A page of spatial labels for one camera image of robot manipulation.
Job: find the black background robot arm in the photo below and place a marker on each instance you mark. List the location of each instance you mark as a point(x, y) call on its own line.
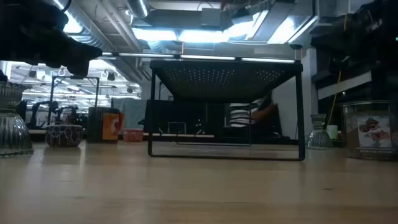
point(37, 115)

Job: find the black aluminium table frame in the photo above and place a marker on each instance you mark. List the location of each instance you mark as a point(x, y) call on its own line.
point(217, 140)

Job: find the grey fabric panel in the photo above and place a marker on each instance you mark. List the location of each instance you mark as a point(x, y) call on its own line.
point(133, 112)

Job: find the pink patterned candle tin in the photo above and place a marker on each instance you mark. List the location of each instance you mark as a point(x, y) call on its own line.
point(133, 136)

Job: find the white plastic container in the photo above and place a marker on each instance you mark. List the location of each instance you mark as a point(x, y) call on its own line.
point(332, 132)

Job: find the floral label glass candle jar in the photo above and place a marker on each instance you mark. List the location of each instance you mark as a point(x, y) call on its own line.
point(370, 130)

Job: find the dark background cabinet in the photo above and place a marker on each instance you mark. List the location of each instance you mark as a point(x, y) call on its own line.
point(186, 112)

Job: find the silver spiral air duct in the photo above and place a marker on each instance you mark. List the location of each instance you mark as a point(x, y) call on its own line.
point(93, 34)

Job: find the black ceiling camera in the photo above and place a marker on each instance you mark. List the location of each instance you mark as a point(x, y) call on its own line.
point(295, 46)

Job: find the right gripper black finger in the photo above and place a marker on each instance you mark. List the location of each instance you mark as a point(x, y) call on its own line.
point(332, 43)

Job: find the orange label candle jar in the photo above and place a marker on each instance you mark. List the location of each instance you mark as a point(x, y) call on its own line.
point(105, 126)

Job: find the black background station frame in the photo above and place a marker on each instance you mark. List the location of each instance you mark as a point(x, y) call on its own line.
point(51, 99)

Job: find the long white light bar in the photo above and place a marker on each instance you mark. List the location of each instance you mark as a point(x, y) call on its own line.
point(205, 57)

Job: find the ribbed clear glass candlestick holder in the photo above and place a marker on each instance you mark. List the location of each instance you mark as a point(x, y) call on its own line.
point(14, 130)
point(319, 138)

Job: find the person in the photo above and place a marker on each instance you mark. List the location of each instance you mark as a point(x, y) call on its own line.
point(241, 115)

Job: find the round silver duct pipe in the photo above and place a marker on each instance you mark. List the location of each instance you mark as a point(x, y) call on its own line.
point(138, 7)

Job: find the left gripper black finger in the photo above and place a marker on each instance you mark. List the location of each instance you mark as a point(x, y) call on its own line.
point(87, 53)

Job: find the black perforated metal shelf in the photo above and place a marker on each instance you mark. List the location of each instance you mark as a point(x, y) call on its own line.
point(224, 77)

